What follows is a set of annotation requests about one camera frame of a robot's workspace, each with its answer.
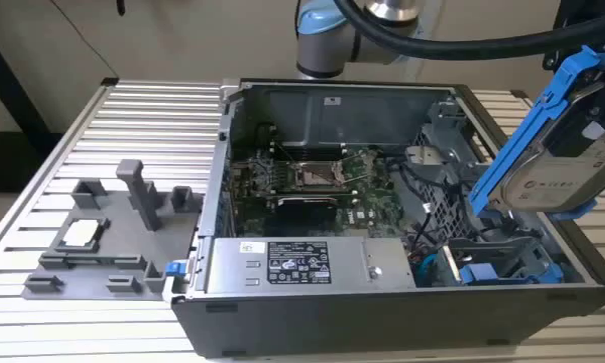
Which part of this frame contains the hard disk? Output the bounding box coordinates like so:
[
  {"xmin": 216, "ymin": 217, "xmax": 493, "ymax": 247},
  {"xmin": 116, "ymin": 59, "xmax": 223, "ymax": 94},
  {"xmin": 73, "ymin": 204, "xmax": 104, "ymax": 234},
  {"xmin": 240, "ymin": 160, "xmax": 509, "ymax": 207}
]
[{"xmin": 471, "ymin": 47, "xmax": 605, "ymax": 222}]

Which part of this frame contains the black disk wire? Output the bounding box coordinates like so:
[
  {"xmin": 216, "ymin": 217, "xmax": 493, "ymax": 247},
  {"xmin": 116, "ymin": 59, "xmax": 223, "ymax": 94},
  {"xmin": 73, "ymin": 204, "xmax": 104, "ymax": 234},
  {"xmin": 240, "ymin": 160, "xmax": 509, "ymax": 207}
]
[{"xmin": 411, "ymin": 202, "xmax": 437, "ymax": 247}]

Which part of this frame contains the blue disk wire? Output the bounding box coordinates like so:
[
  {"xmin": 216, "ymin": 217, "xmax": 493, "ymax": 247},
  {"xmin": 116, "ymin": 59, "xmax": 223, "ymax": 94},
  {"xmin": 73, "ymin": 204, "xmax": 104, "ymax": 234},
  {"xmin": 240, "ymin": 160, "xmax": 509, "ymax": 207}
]
[{"xmin": 417, "ymin": 252, "xmax": 439, "ymax": 284}]

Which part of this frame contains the disk bay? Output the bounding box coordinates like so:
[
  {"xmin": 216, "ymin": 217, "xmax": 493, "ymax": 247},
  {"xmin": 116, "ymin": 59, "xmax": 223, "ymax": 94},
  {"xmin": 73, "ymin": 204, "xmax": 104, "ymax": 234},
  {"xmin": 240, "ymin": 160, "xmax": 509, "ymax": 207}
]
[{"xmin": 445, "ymin": 232, "xmax": 587, "ymax": 289}]

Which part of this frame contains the empty blue disk carrier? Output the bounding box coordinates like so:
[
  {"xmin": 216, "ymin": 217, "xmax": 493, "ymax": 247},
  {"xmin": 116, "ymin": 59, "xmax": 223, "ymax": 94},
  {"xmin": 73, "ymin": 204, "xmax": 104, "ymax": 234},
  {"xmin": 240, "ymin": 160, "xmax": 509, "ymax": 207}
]
[{"xmin": 459, "ymin": 262, "xmax": 564, "ymax": 287}]

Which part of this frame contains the black RAM slot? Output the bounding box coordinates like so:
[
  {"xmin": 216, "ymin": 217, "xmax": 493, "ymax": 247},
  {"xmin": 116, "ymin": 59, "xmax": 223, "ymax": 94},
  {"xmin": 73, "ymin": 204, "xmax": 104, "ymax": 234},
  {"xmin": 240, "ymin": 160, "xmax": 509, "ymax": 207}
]
[{"xmin": 280, "ymin": 145, "xmax": 347, "ymax": 152}]

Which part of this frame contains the grey metal drive cage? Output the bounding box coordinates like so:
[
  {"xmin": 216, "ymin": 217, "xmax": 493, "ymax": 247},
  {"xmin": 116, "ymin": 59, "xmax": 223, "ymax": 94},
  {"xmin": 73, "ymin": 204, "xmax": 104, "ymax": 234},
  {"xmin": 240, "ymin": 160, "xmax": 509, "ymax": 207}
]
[{"xmin": 400, "ymin": 96, "xmax": 491, "ymax": 247}]

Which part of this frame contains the dark grey drive housing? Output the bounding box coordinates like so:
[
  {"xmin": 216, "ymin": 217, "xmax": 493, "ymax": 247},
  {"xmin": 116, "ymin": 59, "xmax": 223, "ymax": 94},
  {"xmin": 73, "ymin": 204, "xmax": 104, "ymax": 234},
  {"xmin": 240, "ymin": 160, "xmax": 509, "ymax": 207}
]
[{"xmin": 269, "ymin": 90, "xmax": 421, "ymax": 147}]

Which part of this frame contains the green motherboard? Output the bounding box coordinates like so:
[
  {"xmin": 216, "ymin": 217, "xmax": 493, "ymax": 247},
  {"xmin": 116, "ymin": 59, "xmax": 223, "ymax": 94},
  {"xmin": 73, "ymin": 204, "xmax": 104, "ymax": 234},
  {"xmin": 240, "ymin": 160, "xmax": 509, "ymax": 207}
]
[{"xmin": 229, "ymin": 145, "xmax": 420, "ymax": 237}]

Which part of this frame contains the CPU socket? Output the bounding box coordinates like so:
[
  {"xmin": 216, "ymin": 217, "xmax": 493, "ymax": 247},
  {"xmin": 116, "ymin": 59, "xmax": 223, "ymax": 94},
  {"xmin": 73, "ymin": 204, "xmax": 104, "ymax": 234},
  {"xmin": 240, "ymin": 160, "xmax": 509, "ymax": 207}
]
[{"xmin": 287, "ymin": 158, "xmax": 352, "ymax": 190}]

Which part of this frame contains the black graphics card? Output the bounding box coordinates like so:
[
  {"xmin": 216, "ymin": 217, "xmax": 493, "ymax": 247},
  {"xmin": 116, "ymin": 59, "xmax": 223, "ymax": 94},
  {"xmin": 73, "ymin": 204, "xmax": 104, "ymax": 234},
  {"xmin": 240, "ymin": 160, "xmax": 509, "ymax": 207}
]
[{"xmin": 275, "ymin": 194, "xmax": 343, "ymax": 224}]

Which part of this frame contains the open dark grey PC case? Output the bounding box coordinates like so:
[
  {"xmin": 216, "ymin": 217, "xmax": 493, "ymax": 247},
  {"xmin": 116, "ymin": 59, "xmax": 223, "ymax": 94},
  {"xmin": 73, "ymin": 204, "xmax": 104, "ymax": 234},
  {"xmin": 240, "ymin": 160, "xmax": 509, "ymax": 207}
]
[{"xmin": 168, "ymin": 77, "xmax": 605, "ymax": 358}]

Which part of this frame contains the silver power supply unit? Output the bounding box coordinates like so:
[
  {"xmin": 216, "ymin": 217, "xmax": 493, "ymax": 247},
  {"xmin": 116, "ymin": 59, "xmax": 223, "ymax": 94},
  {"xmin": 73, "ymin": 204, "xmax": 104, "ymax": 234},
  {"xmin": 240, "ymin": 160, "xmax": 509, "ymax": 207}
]
[{"xmin": 204, "ymin": 237, "xmax": 417, "ymax": 292}]

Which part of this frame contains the blue case latch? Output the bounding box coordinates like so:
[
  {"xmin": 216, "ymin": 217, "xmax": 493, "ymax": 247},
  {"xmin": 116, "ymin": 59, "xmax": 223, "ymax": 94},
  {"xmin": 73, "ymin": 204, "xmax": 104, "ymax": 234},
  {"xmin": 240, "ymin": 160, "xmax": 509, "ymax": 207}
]
[{"xmin": 164, "ymin": 259, "xmax": 188, "ymax": 279}]

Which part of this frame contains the grey parts rack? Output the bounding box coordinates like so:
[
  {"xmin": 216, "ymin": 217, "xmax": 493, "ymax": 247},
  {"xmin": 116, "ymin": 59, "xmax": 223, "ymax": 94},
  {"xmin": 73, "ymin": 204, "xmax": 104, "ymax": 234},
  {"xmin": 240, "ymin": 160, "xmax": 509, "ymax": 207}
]
[{"xmin": 23, "ymin": 158, "xmax": 205, "ymax": 302}]

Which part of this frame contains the silver CPU chip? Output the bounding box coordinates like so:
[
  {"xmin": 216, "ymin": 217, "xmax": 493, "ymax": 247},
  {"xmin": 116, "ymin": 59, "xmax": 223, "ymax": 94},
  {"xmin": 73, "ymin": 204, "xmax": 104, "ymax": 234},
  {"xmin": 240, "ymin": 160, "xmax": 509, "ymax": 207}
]
[{"xmin": 63, "ymin": 218, "xmax": 105, "ymax": 247}]

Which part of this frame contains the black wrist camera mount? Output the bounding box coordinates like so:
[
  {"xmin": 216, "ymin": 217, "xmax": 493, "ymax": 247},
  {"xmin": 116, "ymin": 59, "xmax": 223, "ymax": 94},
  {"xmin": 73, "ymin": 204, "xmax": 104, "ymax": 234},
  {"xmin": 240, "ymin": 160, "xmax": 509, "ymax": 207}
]
[{"xmin": 541, "ymin": 0, "xmax": 605, "ymax": 75}]

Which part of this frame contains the thick black cable hose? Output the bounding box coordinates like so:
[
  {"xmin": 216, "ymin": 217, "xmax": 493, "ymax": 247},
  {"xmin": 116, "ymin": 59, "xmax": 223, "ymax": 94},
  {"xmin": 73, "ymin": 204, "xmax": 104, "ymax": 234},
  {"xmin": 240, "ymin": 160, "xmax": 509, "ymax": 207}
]
[{"xmin": 332, "ymin": 0, "xmax": 605, "ymax": 61}]

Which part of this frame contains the silver metal bracket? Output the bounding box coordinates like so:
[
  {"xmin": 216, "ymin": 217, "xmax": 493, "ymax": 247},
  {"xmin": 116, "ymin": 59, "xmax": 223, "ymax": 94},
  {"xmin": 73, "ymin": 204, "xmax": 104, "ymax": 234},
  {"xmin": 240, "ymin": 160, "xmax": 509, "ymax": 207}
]
[{"xmin": 404, "ymin": 144, "xmax": 448, "ymax": 168}]

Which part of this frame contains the black furniture frame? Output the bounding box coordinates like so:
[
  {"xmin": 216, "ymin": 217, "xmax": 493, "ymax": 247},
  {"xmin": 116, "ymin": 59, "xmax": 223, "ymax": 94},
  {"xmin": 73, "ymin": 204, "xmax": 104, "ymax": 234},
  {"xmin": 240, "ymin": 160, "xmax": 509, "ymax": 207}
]
[{"xmin": 0, "ymin": 20, "xmax": 64, "ymax": 194}]

